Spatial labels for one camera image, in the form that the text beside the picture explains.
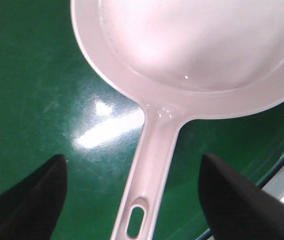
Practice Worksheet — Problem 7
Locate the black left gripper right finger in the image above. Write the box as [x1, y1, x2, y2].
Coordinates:
[199, 153, 284, 240]

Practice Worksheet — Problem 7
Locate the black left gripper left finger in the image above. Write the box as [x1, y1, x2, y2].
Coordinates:
[0, 154, 68, 240]

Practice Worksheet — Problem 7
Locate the beige plastic dustpan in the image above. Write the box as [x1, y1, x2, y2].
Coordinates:
[70, 0, 284, 240]

